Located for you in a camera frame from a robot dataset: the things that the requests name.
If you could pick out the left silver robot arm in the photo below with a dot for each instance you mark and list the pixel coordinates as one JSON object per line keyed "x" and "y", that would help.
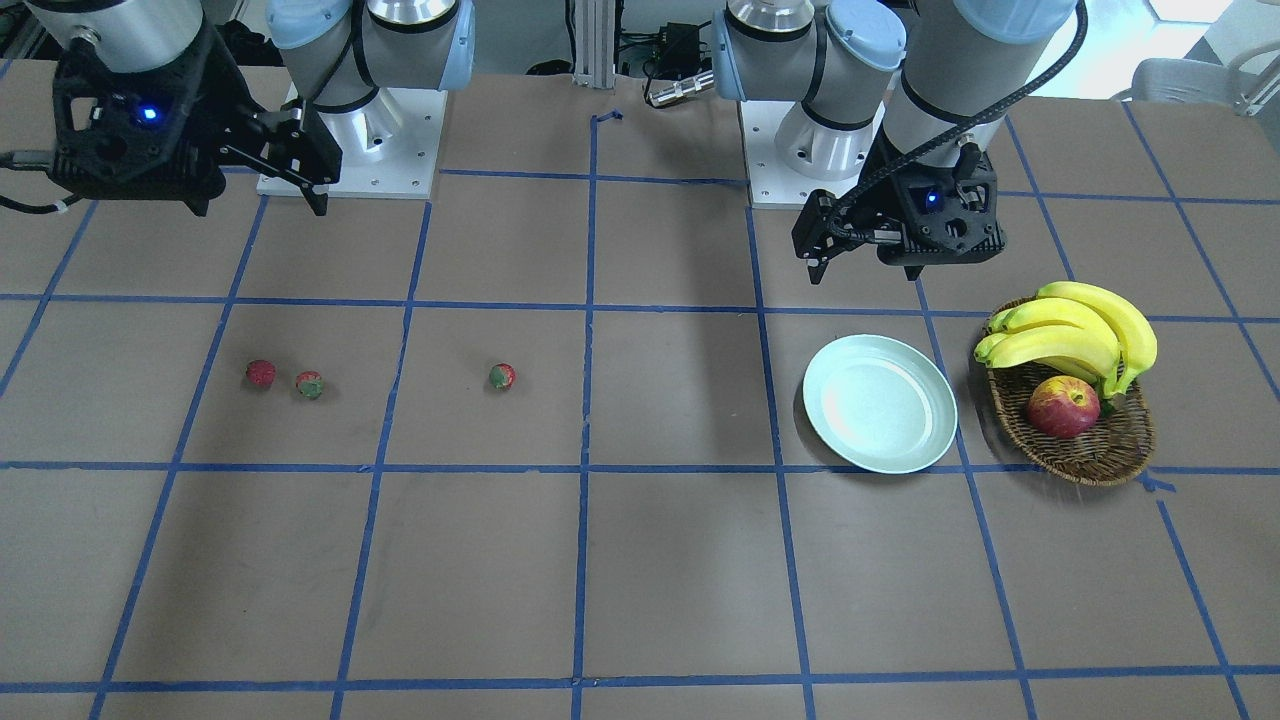
{"x": 928, "y": 93}

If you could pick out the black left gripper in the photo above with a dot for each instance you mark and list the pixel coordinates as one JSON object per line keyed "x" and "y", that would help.
{"x": 884, "y": 205}

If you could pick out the aluminium frame post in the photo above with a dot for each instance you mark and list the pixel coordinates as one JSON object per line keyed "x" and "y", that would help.
{"x": 595, "y": 41}

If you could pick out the red apple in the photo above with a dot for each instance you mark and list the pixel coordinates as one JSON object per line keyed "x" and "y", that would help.
{"x": 1063, "y": 407}

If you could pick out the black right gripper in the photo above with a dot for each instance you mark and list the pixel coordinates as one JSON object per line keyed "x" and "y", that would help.
{"x": 226, "y": 92}

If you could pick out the red strawberry green top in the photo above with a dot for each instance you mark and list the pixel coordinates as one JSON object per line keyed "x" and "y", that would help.
{"x": 309, "y": 384}

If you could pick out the brown wicker basket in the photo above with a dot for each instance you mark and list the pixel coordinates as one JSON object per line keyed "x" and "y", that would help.
{"x": 1116, "y": 449}

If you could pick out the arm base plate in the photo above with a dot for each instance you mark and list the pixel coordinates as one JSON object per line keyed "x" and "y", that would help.
{"x": 788, "y": 155}
{"x": 389, "y": 142}

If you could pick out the yellow banana bunch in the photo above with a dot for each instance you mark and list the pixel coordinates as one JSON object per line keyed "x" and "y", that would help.
{"x": 1080, "y": 329}

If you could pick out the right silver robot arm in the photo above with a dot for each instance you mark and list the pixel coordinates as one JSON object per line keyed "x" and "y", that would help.
{"x": 334, "y": 51}

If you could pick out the light green plate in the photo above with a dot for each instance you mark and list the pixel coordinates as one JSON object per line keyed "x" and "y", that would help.
{"x": 879, "y": 404}

